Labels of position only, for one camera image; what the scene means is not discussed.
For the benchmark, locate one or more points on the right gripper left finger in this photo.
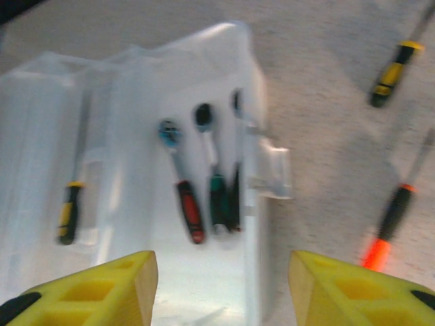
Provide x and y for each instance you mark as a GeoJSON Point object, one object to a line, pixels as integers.
{"type": "Point", "coordinates": [85, 295]}

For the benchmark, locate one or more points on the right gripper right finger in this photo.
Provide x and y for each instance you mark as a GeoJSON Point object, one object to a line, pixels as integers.
{"type": "Point", "coordinates": [360, 295]}

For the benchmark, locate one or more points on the clear plastic tool box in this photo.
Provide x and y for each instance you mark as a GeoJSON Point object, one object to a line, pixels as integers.
{"type": "Point", "coordinates": [136, 85]}

